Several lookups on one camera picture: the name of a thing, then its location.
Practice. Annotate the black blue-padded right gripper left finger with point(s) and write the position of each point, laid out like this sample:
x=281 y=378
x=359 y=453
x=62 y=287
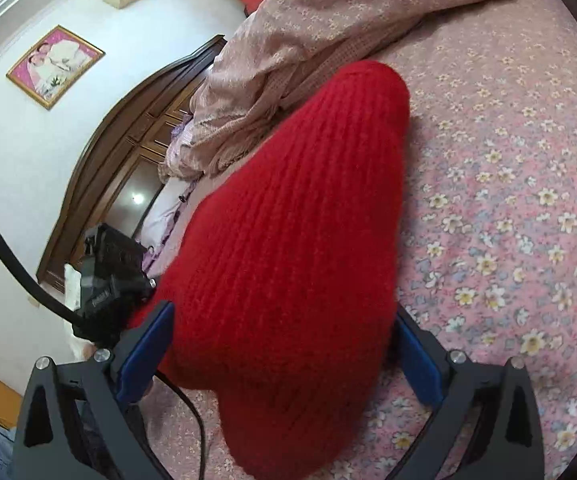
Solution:
x=74 y=419

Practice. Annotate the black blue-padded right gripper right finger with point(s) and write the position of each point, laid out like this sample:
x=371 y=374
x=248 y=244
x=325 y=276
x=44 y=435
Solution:
x=506 y=442

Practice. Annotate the red knit cardigan sweater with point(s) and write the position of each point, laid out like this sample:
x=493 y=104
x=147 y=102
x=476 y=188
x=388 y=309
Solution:
x=284 y=283

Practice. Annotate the lilac pillow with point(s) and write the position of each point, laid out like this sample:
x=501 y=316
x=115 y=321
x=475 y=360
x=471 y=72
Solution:
x=160 y=220

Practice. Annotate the dark wooden headboard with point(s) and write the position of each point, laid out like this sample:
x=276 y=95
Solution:
x=116 y=178

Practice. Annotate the pink floral bed sheet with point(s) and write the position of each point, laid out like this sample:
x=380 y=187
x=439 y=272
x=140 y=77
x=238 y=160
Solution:
x=489 y=238

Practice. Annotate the framed wedding photo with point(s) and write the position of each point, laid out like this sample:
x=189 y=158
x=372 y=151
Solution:
x=52 y=65

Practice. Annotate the pink floral duvet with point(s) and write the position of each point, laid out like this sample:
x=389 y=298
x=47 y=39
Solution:
x=276 y=60

